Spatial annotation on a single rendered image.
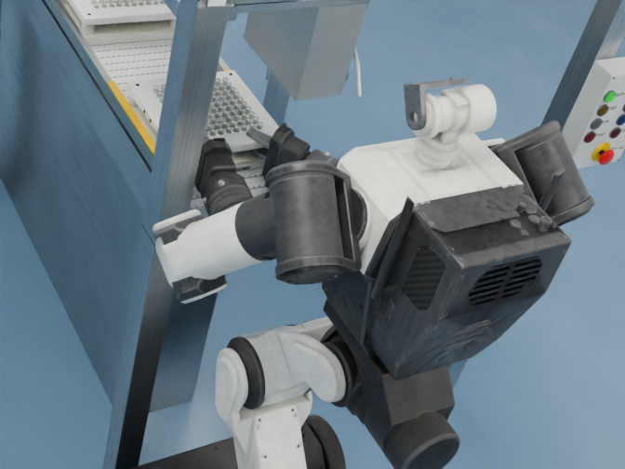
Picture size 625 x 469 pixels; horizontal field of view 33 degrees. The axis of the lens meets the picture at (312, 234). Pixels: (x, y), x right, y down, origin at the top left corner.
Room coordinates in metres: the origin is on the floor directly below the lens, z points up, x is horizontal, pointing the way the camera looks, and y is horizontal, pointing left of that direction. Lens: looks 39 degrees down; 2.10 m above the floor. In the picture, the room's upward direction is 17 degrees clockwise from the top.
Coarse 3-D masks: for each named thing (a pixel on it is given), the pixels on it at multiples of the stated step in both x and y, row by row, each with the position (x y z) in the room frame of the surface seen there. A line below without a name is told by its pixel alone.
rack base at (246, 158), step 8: (136, 112) 1.72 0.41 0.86; (144, 120) 1.70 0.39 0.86; (152, 128) 1.68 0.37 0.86; (152, 136) 1.66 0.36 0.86; (240, 152) 1.69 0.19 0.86; (248, 152) 1.70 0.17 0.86; (240, 160) 1.66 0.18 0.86; (248, 160) 1.67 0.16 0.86; (256, 160) 1.68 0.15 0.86; (264, 160) 1.70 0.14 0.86
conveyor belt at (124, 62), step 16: (96, 48) 1.94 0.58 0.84; (112, 48) 1.96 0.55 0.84; (128, 48) 1.98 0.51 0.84; (144, 48) 2.00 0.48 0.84; (160, 48) 2.02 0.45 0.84; (112, 64) 1.90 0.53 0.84; (128, 64) 1.92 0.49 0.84; (144, 64) 1.94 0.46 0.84; (160, 64) 1.96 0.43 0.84; (128, 80) 1.86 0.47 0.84; (128, 96) 1.80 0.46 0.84; (256, 176) 1.67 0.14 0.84; (256, 192) 1.64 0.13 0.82; (192, 208) 1.55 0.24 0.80
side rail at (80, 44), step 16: (48, 0) 2.04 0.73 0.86; (64, 16) 1.97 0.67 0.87; (80, 32) 1.93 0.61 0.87; (80, 48) 1.89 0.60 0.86; (96, 64) 1.83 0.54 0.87; (96, 80) 1.81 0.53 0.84; (112, 80) 1.79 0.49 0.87; (112, 96) 1.75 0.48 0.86; (128, 128) 1.67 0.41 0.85; (144, 144) 1.62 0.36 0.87
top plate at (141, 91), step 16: (144, 80) 1.77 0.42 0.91; (160, 80) 1.79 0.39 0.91; (240, 80) 1.87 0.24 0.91; (144, 96) 1.72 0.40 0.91; (240, 96) 1.82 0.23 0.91; (160, 112) 1.68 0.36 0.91; (256, 112) 1.78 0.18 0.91; (224, 128) 1.69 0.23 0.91; (240, 128) 1.70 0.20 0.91; (256, 128) 1.72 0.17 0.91; (272, 128) 1.74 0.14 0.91; (240, 144) 1.65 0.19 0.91; (256, 144) 1.68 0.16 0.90
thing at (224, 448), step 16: (304, 432) 1.57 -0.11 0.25; (208, 448) 1.49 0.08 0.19; (224, 448) 1.50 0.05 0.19; (304, 448) 1.55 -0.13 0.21; (320, 448) 1.57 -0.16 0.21; (144, 464) 1.40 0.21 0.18; (160, 464) 1.39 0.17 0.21; (176, 464) 1.42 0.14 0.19; (192, 464) 1.43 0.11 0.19; (208, 464) 1.45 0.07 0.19; (224, 464) 1.46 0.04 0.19; (320, 464) 1.55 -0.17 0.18
